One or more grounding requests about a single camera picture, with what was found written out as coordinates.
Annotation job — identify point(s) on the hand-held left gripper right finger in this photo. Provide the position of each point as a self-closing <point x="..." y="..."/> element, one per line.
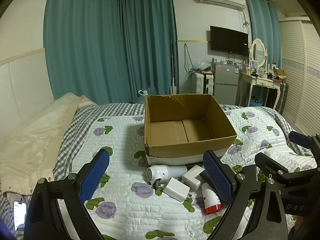
<point x="218" y="178"/>

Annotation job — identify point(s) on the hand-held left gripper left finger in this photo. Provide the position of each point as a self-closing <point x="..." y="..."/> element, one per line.
<point x="96" y="176"/>

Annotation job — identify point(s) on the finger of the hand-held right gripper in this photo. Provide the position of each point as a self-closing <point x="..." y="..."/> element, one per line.
<point x="299" y="138"/>
<point x="268" y="163"/>

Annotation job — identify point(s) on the white bottle with red cap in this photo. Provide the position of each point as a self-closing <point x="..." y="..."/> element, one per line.
<point x="210" y="198"/>

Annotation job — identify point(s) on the white charger adapter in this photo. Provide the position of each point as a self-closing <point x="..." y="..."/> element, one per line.
<point x="193" y="178"/>
<point x="176" y="189"/>

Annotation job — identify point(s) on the brown cardboard box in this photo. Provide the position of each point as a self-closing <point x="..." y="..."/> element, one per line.
<point x="175" y="152"/>

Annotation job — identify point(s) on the white cylindrical electric device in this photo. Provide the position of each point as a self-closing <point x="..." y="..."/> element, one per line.
<point x="167" y="173"/>

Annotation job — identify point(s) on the white floral quilt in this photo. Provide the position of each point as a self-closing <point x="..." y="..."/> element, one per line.
<point x="125" y="155"/>

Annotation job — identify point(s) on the white louvred wardrobe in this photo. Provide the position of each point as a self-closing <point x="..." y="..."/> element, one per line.
<point x="302" y="75"/>

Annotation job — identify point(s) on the white dressing table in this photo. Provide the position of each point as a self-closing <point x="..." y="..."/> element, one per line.
<point x="260" y="82"/>

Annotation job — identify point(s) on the cream pillow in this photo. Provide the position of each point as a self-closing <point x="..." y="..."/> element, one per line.
<point x="32" y="135"/>

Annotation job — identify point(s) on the smartphone with lit screen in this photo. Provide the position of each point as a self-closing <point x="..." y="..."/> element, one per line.
<point x="20" y="215"/>

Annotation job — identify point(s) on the silver small fridge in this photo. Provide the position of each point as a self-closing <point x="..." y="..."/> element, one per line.
<point x="226" y="80"/>

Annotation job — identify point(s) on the oval white vanity mirror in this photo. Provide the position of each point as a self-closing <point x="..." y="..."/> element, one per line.
<point x="258" y="52"/>

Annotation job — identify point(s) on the white ribbed suitcase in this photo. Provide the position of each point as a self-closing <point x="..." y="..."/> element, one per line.
<point x="200" y="83"/>

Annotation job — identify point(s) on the narrow teal curtain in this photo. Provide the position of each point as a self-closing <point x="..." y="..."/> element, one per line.
<point x="265" y="30"/>

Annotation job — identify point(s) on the white padded headboard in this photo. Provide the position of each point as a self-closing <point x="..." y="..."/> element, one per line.
<point x="22" y="85"/>

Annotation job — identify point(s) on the wide teal curtain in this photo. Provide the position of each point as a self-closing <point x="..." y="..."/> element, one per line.
<point x="85" y="45"/>

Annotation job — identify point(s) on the teal corner curtain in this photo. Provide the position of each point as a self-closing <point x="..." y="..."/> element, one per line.
<point x="147" y="42"/>

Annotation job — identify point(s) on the small photo frame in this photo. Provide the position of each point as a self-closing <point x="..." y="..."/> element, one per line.
<point x="254" y="64"/>

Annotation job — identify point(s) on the black wall television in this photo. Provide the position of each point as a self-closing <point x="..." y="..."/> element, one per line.
<point x="228" y="41"/>

